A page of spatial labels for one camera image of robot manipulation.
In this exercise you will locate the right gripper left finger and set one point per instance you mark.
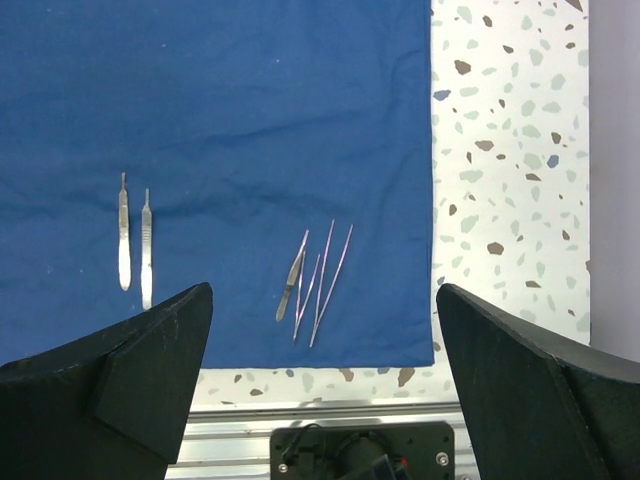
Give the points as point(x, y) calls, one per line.
point(110, 405)

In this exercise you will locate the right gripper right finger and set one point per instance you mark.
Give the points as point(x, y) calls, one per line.
point(538, 405)

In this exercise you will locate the number four scalpel handle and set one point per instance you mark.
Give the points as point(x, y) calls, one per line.
point(124, 255)

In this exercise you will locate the long steel scalpel handle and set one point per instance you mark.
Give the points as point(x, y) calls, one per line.
point(146, 273)

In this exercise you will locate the thin steel tweezers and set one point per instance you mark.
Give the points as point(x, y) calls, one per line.
point(323, 295)
point(302, 299)

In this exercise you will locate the blue surgical cloth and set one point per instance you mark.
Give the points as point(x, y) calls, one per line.
point(250, 122)

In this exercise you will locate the aluminium front rail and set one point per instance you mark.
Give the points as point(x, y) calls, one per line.
point(233, 443)

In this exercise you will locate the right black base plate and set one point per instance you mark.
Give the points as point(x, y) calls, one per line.
point(419, 450)

